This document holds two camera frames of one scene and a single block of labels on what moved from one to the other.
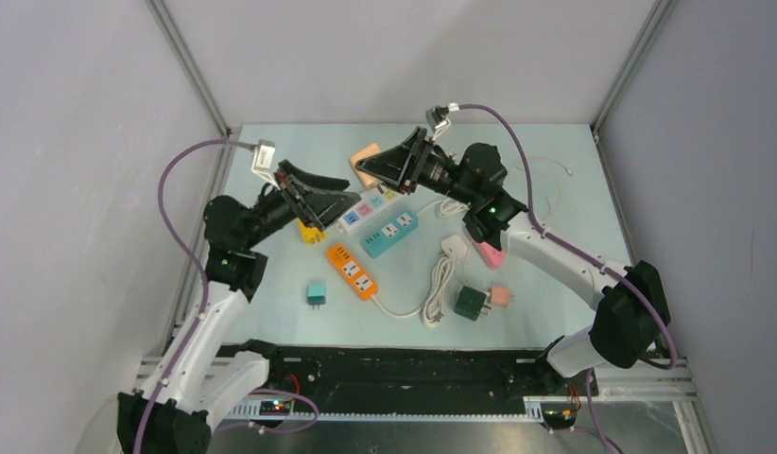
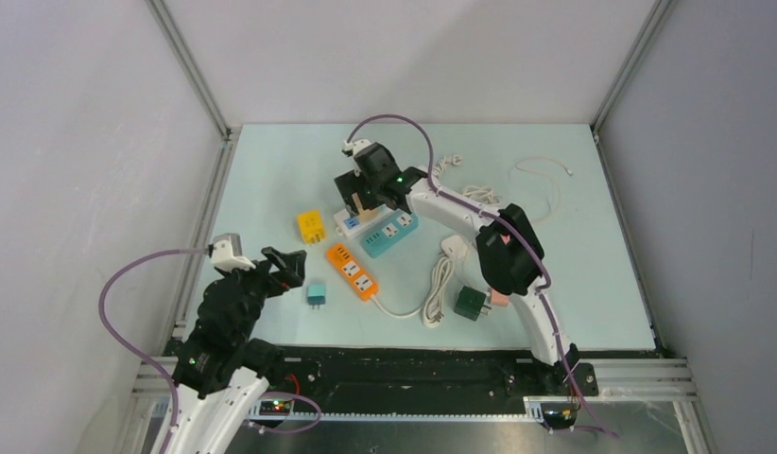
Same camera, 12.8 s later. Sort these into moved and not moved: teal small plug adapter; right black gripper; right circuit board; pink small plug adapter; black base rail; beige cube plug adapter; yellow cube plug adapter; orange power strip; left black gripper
Moved: beige cube plug adapter; right black gripper; left black gripper
Not moved: right circuit board; pink small plug adapter; teal small plug adapter; yellow cube plug adapter; orange power strip; black base rail
